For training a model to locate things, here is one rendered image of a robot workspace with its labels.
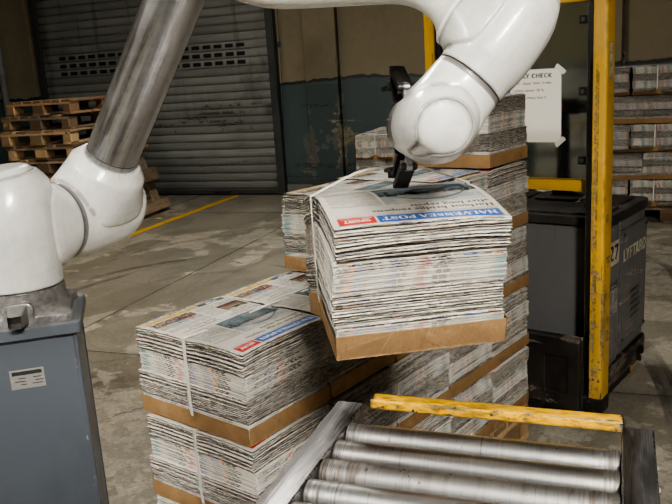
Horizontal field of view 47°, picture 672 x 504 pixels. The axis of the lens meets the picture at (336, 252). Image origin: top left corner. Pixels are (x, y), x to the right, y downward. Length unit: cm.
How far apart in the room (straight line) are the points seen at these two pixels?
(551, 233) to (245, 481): 185
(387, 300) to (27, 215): 64
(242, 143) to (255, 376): 782
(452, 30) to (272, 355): 94
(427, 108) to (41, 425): 92
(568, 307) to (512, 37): 234
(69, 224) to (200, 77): 821
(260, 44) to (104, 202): 779
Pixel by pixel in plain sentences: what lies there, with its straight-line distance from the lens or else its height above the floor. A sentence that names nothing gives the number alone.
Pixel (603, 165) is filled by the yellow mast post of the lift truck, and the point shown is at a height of 101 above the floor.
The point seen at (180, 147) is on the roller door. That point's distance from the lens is 986.
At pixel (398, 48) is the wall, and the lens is 875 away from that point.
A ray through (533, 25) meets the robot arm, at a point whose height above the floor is 144.
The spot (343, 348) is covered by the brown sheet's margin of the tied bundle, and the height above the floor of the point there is 97.
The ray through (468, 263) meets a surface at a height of 109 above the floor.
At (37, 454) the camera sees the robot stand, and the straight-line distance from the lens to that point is 154.
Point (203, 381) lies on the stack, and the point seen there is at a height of 73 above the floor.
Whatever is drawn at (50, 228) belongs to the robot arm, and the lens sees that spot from 146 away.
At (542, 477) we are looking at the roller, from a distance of 124.
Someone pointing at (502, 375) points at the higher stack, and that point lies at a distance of 279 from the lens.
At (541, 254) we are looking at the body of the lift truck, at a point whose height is 62.
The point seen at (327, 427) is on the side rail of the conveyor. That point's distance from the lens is 137.
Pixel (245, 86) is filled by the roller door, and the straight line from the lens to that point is 936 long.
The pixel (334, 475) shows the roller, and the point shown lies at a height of 79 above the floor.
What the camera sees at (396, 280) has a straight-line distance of 121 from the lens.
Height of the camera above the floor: 140
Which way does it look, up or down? 13 degrees down
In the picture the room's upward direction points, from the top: 4 degrees counter-clockwise
